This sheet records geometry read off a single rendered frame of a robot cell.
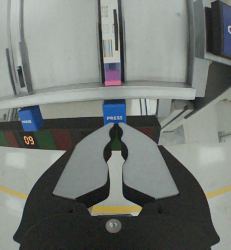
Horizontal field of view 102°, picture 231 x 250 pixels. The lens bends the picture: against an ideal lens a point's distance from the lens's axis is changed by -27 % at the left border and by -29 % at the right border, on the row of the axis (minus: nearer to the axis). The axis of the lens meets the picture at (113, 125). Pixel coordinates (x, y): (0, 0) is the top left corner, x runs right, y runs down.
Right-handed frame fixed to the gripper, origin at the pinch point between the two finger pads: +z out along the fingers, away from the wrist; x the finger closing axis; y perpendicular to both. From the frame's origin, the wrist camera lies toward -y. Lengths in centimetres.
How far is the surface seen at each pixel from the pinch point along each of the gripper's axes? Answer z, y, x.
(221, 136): 55, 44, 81
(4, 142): 3.6, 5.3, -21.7
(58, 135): 3.6, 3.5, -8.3
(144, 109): 39.7, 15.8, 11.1
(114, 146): 3.6, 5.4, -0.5
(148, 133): 3.6, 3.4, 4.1
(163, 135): 58, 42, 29
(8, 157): 46, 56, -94
